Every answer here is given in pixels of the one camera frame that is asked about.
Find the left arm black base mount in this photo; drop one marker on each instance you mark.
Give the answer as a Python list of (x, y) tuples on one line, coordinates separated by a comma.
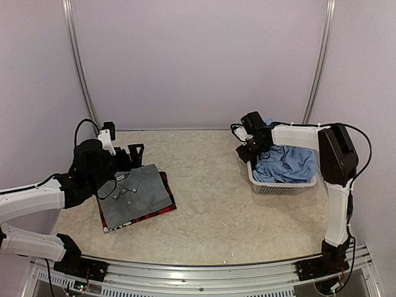
[(88, 269)]

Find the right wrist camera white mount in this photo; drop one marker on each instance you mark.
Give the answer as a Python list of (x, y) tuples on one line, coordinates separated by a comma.
[(239, 132)]

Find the left aluminium frame post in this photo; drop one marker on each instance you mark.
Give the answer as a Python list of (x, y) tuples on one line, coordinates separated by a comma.
[(77, 60)]

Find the right aluminium frame post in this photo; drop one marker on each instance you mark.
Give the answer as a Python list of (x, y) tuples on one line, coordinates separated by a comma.
[(321, 60)]

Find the red black plaid shirt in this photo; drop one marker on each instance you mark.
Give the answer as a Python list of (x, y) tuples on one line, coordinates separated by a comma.
[(168, 198)]

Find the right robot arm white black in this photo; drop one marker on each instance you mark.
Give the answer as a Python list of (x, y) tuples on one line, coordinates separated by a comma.
[(338, 162)]

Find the light blue long sleeve shirt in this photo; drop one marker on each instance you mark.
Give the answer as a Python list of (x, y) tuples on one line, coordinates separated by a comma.
[(285, 164)]

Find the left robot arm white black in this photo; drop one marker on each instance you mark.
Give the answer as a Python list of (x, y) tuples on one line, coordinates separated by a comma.
[(93, 165)]

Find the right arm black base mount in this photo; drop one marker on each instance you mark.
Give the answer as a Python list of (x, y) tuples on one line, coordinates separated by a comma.
[(317, 268)]

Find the grey button shirt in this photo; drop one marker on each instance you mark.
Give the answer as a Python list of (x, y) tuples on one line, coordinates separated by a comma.
[(133, 193)]

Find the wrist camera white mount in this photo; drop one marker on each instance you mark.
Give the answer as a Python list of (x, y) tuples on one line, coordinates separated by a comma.
[(239, 132), (107, 135)]

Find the front aluminium rail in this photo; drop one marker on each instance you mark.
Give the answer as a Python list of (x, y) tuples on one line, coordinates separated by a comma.
[(123, 278)]

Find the white plastic laundry basket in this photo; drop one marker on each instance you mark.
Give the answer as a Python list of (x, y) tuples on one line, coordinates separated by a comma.
[(276, 188)]

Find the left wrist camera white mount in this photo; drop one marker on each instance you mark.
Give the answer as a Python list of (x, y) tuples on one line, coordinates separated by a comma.
[(107, 135)]

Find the aluminium frame post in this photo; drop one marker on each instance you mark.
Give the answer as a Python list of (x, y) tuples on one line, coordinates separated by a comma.
[(321, 60), (77, 60)]

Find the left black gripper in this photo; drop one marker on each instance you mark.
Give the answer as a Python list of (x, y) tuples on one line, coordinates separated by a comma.
[(135, 159)]

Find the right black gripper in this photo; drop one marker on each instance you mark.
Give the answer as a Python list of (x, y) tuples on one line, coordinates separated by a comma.
[(245, 155)]

